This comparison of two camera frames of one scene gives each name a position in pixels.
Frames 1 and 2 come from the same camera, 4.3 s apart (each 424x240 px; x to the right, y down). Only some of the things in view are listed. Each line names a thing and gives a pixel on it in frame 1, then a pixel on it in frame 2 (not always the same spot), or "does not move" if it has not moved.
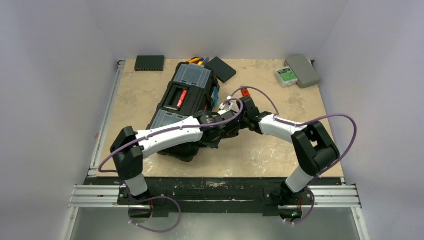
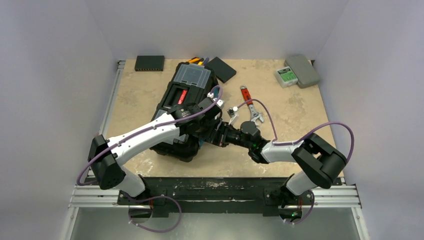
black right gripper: (247, 104) → (222, 134)
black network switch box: (149, 63) does not move
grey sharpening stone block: (306, 75) does not move
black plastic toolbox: (190, 91) does not move
